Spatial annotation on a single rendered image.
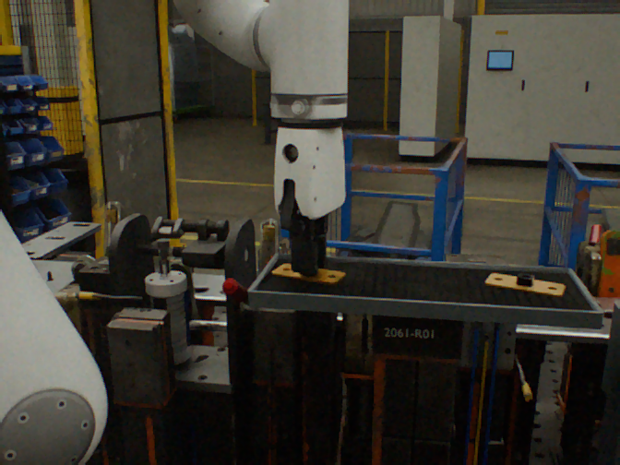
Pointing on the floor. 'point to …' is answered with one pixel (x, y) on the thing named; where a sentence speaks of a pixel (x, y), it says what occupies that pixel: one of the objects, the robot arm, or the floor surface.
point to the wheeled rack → (191, 80)
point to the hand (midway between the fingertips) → (308, 253)
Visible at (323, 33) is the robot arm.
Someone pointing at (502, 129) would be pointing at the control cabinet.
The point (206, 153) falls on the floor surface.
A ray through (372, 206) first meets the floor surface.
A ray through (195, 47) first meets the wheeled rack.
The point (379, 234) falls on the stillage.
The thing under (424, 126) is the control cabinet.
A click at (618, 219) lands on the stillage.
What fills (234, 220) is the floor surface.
